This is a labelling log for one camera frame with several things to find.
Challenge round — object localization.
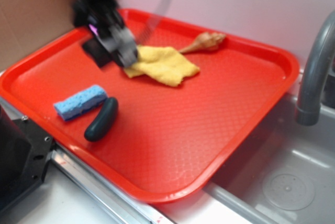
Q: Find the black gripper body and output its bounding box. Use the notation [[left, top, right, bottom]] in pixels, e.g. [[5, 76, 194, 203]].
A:
[[72, 0, 131, 49]]

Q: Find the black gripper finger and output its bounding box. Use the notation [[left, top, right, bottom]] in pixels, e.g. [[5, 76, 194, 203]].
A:
[[107, 27, 138, 68]]

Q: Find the dark teal oblong object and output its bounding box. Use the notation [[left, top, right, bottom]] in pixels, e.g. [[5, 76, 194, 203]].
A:
[[84, 97, 119, 142]]

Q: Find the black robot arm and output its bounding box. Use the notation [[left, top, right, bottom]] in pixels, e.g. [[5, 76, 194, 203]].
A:
[[73, 0, 138, 68]]

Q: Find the yellow microfiber cloth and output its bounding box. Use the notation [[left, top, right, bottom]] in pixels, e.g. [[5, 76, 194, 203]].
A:
[[124, 46, 200, 87]]

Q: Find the brown cardboard panel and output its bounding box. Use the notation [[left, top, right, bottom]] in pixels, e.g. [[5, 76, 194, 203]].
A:
[[1, 0, 73, 70]]

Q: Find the blue sponge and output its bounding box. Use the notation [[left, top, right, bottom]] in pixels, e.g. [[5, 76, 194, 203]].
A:
[[53, 85, 108, 121]]

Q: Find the brown spiral seashell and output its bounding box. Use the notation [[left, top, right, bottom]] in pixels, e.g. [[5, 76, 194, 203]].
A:
[[178, 32, 226, 54]]

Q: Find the red plastic tray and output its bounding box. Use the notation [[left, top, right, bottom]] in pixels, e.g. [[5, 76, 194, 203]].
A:
[[0, 8, 300, 204]]

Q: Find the grey faucet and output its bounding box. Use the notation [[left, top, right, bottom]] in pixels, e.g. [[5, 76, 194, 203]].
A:
[[295, 12, 334, 126]]

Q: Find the grey plastic sink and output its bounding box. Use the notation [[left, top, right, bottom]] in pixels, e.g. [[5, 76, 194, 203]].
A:
[[204, 81, 334, 223]]

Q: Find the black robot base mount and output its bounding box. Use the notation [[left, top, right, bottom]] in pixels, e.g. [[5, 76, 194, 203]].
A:
[[1, 108, 53, 214]]

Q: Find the metal rail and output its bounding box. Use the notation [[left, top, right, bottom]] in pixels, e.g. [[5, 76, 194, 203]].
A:
[[0, 95, 168, 224]]

